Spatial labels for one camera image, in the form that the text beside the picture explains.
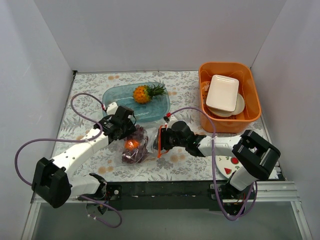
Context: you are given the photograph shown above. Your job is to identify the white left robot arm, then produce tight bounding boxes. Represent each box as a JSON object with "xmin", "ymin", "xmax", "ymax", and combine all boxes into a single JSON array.
[{"xmin": 31, "ymin": 103, "xmax": 136, "ymax": 208}]

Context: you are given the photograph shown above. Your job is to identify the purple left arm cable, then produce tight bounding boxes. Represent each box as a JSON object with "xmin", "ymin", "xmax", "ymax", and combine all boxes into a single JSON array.
[{"xmin": 14, "ymin": 93, "xmax": 123, "ymax": 228}]

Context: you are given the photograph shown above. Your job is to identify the orange plastic basket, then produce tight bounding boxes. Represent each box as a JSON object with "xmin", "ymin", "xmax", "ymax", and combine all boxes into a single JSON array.
[{"xmin": 198, "ymin": 61, "xmax": 262, "ymax": 134}]

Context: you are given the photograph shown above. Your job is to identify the purple fake grape bunch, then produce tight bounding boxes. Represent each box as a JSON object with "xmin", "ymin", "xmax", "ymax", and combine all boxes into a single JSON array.
[{"xmin": 121, "ymin": 125, "xmax": 149, "ymax": 164}]

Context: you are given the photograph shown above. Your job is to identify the watermelon pattern round plate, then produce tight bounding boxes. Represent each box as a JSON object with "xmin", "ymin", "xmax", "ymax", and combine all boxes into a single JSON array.
[{"xmin": 215, "ymin": 155, "xmax": 243, "ymax": 179}]

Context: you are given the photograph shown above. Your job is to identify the teal transparent plastic tray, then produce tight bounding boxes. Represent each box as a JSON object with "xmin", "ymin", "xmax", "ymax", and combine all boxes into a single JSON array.
[{"xmin": 101, "ymin": 81, "xmax": 172, "ymax": 123}]

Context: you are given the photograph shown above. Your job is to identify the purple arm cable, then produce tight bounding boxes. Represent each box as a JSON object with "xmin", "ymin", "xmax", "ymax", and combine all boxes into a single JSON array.
[
  {"xmin": 14, "ymin": 93, "xmax": 123, "ymax": 228},
  {"xmin": 166, "ymin": 107, "xmax": 258, "ymax": 222}
]

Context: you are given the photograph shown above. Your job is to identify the fake pineapple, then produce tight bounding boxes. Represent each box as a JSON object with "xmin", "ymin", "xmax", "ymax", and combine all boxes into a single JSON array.
[{"xmin": 132, "ymin": 83, "xmax": 168, "ymax": 104}]

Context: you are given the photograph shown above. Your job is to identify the fake orange fruit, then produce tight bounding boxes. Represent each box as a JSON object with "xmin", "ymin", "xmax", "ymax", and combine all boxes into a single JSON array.
[{"xmin": 124, "ymin": 139, "xmax": 140, "ymax": 150}]

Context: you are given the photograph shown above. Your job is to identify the aluminium frame rail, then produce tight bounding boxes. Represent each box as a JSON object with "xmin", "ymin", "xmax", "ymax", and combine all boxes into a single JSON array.
[{"xmin": 244, "ymin": 181, "xmax": 314, "ymax": 240}]

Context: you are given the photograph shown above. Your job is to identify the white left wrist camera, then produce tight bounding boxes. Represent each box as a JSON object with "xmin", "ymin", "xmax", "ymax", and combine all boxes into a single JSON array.
[{"xmin": 105, "ymin": 102, "xmax": 119, "ymax": 116}]

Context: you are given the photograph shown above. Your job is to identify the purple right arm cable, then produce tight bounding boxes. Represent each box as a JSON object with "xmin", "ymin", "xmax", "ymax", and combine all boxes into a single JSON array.
[{"xmin": 166, "ymin": 107, "xmax": 258, "ymax": 222}]

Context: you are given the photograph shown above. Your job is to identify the clear zip top bag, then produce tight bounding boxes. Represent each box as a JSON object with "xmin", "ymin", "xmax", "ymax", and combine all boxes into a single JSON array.
[{"xmin": 121, "ymin": 124, "xmax": 169, "ymax": 165}]

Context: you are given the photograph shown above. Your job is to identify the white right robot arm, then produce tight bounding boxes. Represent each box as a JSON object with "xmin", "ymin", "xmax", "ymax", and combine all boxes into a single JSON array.
[{"xmin": 152, "ymin": 121, "xmax": 281, "ymax": 199}]

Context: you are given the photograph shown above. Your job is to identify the white rectangular plate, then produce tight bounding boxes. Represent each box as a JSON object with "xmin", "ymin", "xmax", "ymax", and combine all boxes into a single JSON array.
[{"xmin": 205, "ymin": 74, "xmax": 239, "ymax": 112}]

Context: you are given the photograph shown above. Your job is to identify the cream round plate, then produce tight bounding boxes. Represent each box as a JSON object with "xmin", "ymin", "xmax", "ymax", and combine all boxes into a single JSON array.
[{"xmin": 207, "ymin": 93, "xmax": 245, "ymax": 118}]

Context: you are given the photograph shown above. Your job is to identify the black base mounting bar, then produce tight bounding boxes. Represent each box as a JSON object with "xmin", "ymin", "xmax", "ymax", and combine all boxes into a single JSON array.
[{"xmin": 84, "ymin": 179, "xmax": 248, "ymax": 217}]

